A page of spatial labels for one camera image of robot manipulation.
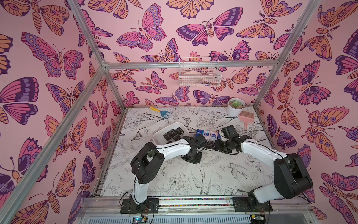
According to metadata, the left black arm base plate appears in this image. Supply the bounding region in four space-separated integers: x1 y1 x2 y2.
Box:
120 198 159 214

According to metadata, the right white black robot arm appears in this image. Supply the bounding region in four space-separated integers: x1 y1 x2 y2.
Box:
213 125 313 207

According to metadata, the black Face tissue pack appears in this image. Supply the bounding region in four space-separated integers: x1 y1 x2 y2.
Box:
206 141 214 150
172 134 181 141
175 127 185 135
168 129 178 136
163 132 172 141

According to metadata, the white wire wall basket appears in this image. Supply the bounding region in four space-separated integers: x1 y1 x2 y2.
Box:
178 57 222 88

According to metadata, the pink white tissue pack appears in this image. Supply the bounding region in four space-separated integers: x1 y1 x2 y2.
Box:
203 130 211 141

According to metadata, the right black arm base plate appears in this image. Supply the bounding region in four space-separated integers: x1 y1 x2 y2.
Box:
232 197 273 212

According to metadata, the white plastic storage box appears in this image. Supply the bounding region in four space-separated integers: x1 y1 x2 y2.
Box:
153 122 189 145

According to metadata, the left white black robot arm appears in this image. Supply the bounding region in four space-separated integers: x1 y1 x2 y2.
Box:
131 134 207 205

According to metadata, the blue pocket tissue pack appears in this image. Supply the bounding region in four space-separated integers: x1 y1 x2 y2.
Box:
195 129 204 136

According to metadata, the light pink tissue pack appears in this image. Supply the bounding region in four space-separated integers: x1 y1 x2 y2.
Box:
210 131 219 141

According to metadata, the blue yellow garden fork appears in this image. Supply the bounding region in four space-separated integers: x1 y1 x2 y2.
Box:
150 106 172 119

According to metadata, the pink brush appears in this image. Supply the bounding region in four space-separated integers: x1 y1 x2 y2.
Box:
239 111 255 130

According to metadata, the white pot with succulent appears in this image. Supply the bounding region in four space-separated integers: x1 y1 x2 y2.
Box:
227 98 246 117

